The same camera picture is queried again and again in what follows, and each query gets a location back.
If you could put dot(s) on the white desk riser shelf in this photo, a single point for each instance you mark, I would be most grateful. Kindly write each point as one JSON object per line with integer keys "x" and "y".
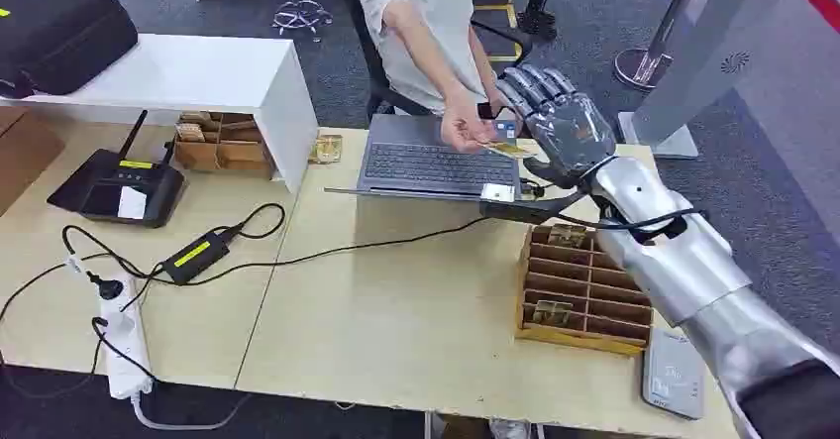
{"x": 197, "y": 75}

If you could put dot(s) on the black carrying case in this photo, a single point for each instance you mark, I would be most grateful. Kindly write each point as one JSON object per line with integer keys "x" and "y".
{"x": 59, "y": 29}

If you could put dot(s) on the gold printed card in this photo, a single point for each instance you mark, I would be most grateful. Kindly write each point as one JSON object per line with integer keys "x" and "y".
{"x": 508, "y": 150}

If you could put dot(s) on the yellow edged black platform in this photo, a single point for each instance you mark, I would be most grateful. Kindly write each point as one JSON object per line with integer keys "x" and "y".
{"x": 492, "y": 35}

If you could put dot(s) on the black power adapter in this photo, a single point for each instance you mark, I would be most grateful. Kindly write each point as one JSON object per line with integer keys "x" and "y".
{"x": 195, "y": 257}

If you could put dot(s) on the grey flat card reader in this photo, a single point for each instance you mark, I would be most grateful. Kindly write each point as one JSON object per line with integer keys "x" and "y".
{"x": 672, "y": 373}

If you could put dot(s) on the person's right hand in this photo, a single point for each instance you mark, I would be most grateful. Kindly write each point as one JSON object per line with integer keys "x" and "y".
{"x": 462, "y": 127}

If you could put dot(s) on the wooden compartment organizer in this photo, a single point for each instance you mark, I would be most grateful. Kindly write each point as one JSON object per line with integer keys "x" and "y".
{"x": 223, "y": 150}

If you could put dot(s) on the chrome stanchion post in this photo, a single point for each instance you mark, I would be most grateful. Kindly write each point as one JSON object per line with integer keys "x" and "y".
{"x": 646, "y": 62}

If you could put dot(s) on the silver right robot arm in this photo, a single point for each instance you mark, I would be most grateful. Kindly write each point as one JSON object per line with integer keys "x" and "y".
{"x": 682, "y": 272}

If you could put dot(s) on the small pale card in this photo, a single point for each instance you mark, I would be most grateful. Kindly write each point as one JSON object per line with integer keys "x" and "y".
{"x": 499, "y": 192}

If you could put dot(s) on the wooden slotted card box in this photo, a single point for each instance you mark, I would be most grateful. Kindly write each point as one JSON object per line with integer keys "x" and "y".
{"x": 584, "y": 291}

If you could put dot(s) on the white kiosk stand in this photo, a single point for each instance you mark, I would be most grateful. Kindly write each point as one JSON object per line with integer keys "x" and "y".
{"x": 712, "y": 49}

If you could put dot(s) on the black office chair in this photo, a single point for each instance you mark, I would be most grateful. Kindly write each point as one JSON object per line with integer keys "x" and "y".
{"x": 377, "y": 68}

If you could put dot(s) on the grey laptop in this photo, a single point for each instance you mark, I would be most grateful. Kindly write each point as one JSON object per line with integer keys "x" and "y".
{"x": 436, "y": 163}

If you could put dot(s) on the black plug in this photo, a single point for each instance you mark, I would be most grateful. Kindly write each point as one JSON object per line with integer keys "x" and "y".
{"x": 107, "y": 287}

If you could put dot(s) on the person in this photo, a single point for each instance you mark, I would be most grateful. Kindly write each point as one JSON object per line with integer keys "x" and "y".
{"x": 433, "y": 3}

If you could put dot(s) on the black stand base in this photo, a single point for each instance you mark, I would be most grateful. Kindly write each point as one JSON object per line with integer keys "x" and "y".
{"x": 538, "y": 19}

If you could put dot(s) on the person's left hand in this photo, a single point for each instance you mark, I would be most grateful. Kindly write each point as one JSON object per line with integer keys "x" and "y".
{"x": 506, "y": 113}

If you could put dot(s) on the white power strip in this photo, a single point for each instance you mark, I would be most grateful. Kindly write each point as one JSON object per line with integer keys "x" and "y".
{"x": 125, "y": 351}

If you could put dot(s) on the black terminal with antennas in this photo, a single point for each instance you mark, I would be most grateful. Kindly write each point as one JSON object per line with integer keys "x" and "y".
{"x": 118, "y": 186}

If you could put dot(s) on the person's hand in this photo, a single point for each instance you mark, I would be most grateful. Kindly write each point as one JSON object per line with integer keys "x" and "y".
{"x": 462, "y": 127}
{"x": 506, "y": 113}

